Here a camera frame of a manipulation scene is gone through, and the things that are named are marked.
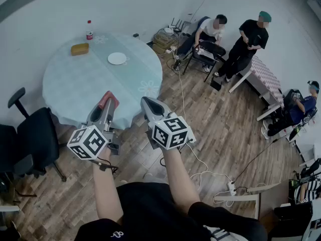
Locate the person's right forearm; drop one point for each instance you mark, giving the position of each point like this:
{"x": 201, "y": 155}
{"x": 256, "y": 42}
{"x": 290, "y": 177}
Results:
{"x": 179, "y": 182}

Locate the black office chair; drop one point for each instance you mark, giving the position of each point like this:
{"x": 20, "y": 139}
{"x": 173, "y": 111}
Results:
{"x": 35, "y": 139}

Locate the clear bottle with red cap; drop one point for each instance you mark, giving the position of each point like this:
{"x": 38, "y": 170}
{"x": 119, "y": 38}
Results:
{"x": 89, "y": 32}

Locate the person's black shorts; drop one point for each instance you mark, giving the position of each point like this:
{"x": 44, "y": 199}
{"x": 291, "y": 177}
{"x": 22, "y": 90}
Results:
{"x": 225, "y": 222}

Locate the person's black shirt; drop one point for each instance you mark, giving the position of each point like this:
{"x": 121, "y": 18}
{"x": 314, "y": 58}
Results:
{"x": 150, "y": 210}

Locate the red block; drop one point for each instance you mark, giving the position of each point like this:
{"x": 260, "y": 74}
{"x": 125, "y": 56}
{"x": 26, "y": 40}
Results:
{"x": 102, "y": 101}

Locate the white table with checkered cloth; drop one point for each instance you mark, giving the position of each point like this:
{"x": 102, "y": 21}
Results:
{"x": 263, "y": 76}

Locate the black router with antennas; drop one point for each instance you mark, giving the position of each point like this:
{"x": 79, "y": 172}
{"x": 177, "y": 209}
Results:
{"x": 177, "y": 28}

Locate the black power adapter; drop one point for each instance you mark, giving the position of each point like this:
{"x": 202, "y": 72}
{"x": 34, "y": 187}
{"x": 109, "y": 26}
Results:
{"x": 176, "y": 64}

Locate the black box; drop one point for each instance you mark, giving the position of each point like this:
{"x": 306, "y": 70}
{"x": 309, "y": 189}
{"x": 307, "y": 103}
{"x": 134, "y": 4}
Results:
{"x": 217, "y": 83}

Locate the white plate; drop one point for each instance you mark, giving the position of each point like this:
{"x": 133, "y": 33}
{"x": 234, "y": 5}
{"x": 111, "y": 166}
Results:
{"x": 117, "y": 58}

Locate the white laptop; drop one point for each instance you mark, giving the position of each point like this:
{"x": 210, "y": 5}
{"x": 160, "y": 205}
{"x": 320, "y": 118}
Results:
{"x": 205, "y": 54}

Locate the yellow rectangular box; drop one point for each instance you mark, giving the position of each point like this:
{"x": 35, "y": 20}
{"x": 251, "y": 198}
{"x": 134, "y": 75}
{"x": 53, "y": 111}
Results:
{"x": 79, "y": 49}

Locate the person's white shoe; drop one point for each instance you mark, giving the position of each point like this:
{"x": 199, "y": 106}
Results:
{"x": 220, "y": 235}

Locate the black folding chair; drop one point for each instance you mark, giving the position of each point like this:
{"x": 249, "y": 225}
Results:
{"x": 213, "y": 46}

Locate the black wall plug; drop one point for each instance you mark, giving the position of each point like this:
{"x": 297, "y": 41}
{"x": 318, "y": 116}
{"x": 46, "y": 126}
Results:
{"x": 136, "y": 35}

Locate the person's left forearm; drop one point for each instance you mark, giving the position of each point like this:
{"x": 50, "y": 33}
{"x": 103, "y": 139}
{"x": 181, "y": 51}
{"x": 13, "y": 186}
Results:
{"x": 106, "y": 192}

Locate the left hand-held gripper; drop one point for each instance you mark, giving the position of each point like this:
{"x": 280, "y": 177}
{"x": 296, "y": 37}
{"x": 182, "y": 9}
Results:
{"x": 87, "y": 142}

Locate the round table with blue tablecloth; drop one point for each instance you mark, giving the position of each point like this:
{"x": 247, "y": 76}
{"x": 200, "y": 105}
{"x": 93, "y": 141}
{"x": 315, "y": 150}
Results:
{"x": 82, "y": 84}

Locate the white wooden frame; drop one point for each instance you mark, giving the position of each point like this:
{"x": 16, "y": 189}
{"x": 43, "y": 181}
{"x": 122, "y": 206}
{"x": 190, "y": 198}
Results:
{"x": 240, "y": 198}

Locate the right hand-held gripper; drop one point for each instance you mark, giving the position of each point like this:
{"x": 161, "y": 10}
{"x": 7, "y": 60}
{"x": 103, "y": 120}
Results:
{"x": 170, "y": 134}

